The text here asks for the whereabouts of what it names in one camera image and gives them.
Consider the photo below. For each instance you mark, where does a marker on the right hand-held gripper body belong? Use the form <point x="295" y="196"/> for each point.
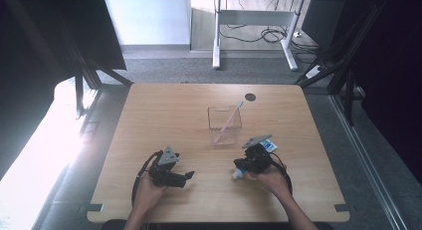
<point x="257" y="157"/>

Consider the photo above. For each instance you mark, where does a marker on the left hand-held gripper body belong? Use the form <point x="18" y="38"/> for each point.
<point x="164" y="168"/>

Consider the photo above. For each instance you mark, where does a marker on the white and blue toothpaste tube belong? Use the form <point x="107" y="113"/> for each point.
<point x="269" y="145"/>

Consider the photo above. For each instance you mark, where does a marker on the person's right hand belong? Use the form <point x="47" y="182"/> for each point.
<point x="272" y="181"/>

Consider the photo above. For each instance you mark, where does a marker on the person's left hand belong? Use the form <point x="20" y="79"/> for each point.
<point x="146" y="194"/>

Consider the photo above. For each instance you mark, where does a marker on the clear plastic cup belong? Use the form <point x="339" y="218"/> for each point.
<point x="225" y="123"/>

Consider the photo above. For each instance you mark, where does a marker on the pink toothbrush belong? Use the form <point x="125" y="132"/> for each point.
<point x="229" y="122"/>

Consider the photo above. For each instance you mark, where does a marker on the white power strip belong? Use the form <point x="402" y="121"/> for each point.
<point x="314" y="71"/>

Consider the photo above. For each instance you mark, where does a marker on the dark curtain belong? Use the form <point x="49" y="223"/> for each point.
<point x="391" y="74"/>
<point x="36" y="50"/>

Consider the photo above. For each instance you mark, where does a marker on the black metal stand frame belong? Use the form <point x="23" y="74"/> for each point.
<point x="345" y="67"/>
<point x="89" y="77"/>

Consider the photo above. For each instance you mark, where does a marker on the white metal desk frame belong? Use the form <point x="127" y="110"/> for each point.
<point x="255" y="17"/>

